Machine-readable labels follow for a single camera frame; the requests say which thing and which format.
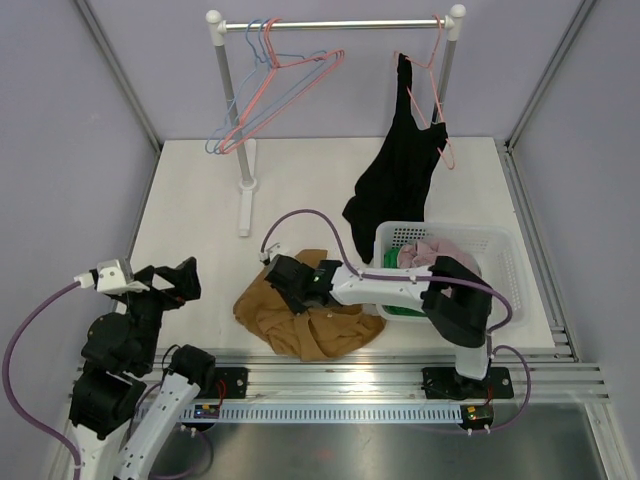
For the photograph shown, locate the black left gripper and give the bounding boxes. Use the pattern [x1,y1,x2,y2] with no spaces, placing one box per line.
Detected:
[117,256,200,370]

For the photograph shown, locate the mustard brown tank top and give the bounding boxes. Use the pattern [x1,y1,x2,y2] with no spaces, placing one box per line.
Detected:
[233,272,386,362]

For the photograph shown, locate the green tank top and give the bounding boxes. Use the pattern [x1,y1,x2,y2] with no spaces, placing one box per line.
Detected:
[383,247,425,317]

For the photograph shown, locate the pink tank top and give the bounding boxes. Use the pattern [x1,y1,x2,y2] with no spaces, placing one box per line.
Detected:
[396,238,481,275]

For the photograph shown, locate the black tank top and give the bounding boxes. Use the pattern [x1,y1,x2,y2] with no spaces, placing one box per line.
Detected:
[342,54,448,264]

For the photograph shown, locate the light blue hanger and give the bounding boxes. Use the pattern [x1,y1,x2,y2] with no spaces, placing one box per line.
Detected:
[204,18,326,155]
[212,17,336,155]

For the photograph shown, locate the pink hanger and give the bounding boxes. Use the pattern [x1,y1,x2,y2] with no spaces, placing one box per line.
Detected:
[392,13,457,172]
[218,16,347,156]
[252,18,346,136]

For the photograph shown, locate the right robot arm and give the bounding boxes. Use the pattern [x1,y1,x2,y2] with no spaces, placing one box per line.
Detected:
[264,254,512,397]

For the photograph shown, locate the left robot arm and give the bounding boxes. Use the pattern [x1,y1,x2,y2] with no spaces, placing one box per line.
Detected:
[69,257,216,479]

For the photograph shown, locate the white and chrome clothes rack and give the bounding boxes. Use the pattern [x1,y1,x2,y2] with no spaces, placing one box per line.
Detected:
[205,4,467,238]

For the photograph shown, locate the white plastic laundry basket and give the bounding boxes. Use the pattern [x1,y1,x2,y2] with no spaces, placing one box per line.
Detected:
[373,221,528,330]

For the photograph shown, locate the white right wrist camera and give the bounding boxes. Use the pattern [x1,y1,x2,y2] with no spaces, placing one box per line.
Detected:
[259,242,282,265]

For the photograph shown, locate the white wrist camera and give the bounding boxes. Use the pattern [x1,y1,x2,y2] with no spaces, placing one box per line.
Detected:
[74,259,150,295]
[259,242,282,265]

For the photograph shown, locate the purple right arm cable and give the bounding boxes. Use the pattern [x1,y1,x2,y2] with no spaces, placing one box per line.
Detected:
[261,208,513,341]

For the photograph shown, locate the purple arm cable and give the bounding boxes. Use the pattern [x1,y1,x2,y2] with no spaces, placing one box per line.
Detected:
[1,281,86,471]
[261,208,513,341]

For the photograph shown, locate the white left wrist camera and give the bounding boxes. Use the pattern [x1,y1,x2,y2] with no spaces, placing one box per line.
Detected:
[74,259,150,295]

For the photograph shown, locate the white slotted cable duct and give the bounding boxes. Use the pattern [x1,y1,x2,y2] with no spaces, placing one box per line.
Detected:
[177,403,462,424]

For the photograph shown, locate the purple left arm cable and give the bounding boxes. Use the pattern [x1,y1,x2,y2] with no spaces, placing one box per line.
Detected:
[1,281,86,471]

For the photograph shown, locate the left aluminium frame post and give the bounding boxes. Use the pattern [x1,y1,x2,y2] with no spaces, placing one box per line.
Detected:
[71,0,163,156]

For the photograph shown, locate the aluminium frame post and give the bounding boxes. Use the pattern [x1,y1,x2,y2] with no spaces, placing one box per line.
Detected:
[504,0,599,153]
[71,0,163,156]

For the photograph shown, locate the right aluminium frame post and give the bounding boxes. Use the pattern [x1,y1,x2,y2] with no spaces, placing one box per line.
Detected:
[504,0,599,153]

